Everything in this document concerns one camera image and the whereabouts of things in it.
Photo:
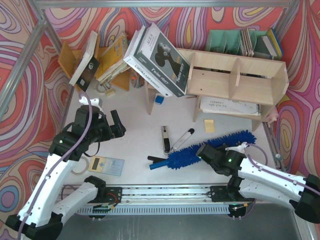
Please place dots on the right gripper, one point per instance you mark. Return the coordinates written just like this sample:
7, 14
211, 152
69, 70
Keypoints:
203, 152

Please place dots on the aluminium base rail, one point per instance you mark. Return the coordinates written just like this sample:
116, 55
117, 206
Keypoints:
165, 193

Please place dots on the white black stapler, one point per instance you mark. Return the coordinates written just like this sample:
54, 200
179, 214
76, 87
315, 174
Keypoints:
165, 140

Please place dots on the blue white eraser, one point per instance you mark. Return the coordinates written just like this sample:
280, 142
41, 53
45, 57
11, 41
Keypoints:
159, 99

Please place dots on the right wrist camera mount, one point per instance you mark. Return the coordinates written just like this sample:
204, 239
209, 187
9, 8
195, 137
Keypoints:
240, 148

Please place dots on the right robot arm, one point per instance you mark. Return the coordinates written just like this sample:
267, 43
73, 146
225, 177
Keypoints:
250, 179

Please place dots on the light wooden bookshelf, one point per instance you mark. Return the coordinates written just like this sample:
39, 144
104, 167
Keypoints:
241, 78

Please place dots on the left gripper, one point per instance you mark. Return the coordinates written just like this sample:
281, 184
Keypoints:
110, 127

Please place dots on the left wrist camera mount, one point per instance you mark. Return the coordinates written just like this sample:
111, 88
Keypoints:
94, 105

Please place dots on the blue yellow calculator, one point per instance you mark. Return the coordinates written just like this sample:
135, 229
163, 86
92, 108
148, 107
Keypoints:
106, 165

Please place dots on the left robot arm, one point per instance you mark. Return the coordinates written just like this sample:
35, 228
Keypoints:
42, 217

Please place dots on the green desk organizer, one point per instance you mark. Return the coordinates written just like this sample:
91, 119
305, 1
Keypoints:
233, 42

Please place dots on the pink pig figurine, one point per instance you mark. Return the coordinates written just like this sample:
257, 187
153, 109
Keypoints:
272, 117

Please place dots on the white black paperback book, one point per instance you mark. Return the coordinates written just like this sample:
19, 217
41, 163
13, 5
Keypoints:
86, 64

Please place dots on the black white Twins story book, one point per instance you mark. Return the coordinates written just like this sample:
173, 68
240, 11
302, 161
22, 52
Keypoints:
160, 56

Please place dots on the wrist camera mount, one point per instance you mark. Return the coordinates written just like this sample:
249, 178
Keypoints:
94, 105
240, 148

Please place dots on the blue microfiber duster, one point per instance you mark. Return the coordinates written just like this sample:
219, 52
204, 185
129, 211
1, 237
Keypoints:
187, 156

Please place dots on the white spiral notebook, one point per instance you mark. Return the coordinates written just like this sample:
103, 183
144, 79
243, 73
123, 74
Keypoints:
227, 106

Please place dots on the clear tape roll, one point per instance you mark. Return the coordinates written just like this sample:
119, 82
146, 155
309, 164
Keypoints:
81, 166

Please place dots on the blue covered book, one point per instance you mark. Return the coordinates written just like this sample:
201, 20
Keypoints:
272, 41

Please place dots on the black small tool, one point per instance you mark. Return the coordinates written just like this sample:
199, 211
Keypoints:
155, 159

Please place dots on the white black utility knife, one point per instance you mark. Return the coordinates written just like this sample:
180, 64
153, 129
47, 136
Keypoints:
181, 140

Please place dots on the white Chokladfabriken book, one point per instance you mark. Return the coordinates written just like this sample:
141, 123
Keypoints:
141, 69

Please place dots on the yellow sticky note pad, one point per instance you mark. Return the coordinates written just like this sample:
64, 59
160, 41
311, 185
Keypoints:
209, 125

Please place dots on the pencil cup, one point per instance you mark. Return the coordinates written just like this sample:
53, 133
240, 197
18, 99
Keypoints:
136, 80

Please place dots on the yellow book stack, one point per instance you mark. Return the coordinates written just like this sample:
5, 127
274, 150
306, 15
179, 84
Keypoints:
111, 60

